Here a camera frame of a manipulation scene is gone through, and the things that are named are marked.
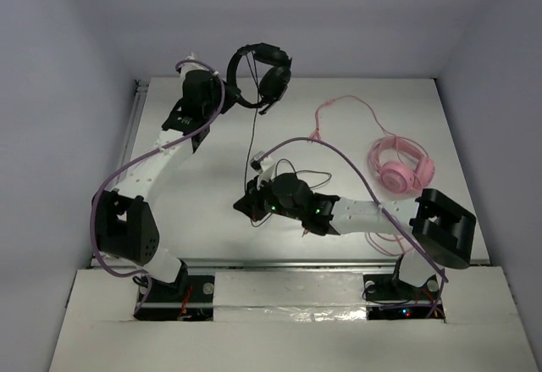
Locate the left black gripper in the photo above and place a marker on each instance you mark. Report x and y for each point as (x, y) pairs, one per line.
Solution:
(229, 93)

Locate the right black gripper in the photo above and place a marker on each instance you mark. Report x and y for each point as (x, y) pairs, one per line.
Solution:
(251, 204)

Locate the black headphones with cable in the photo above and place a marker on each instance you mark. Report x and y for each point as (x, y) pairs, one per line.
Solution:
(270, 69)

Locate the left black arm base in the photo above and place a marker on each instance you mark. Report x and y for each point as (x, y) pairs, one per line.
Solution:
(189, 298)

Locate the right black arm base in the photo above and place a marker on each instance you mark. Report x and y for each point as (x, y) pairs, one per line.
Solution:
(389, 297)

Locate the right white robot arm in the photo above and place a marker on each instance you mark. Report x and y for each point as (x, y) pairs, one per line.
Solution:
(439, 229)

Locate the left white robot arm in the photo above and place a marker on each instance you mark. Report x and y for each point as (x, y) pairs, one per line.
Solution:
(181, 134)

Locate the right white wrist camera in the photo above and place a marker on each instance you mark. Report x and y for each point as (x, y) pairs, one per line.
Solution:
(263, 166)

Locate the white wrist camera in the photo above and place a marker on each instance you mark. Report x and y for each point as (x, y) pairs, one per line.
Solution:
(191, 64)
(263, 166)

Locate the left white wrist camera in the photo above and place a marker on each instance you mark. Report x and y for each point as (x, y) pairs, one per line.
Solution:
(191, 64)

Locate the left side aluminium rail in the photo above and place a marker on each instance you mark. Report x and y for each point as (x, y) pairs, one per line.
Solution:
(127, 143)

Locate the aluminium rail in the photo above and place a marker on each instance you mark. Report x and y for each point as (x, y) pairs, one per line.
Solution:
(127, 143)
(226, 263)

